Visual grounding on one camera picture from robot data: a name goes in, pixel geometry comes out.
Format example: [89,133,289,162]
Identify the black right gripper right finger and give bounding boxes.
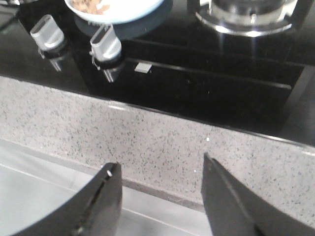
[201,153,315,236]

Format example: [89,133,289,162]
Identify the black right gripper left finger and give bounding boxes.
[17,163,122,236]

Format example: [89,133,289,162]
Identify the light blue plate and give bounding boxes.
[65,0,163,24]

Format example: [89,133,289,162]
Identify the brown meat pieces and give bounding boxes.
[71,0,110,15]

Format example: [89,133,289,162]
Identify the black glass gas hob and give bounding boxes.
[0,0,315,146]

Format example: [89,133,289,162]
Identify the right silver stove knob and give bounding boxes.
[89,24,122,70]

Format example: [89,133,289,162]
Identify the silver stove knob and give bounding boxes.
[89,24,122,70]
[30,14,67,59]

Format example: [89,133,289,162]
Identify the left silver stove knob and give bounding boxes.
[30,14,67,59]

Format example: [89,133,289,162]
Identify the right black burner head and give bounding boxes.
[212,0,286,16]

